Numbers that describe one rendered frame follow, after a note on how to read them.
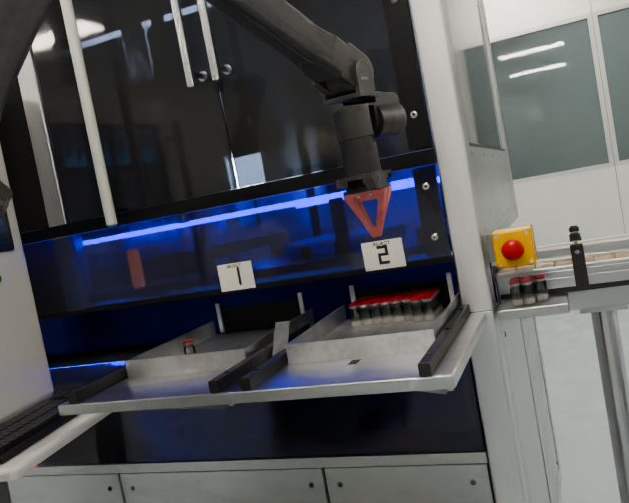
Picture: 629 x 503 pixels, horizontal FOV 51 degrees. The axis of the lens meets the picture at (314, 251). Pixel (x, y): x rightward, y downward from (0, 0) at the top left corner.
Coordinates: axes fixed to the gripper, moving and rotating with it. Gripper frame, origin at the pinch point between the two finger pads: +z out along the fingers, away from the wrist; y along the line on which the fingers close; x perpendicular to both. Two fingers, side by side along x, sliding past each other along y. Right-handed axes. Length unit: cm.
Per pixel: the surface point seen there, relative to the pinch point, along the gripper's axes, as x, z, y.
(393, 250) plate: 5.3, 6.4, 27.1
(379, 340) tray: 3.5, 17.8, 0.8
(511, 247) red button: -17.4, 9.3, 23.7
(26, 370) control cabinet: 93, 18, 13
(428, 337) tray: -4.6, 18.4, 0.9
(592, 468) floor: -18, 113, 150
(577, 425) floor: -13, 114, 193
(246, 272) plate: 38.8, 5.7, 26.9
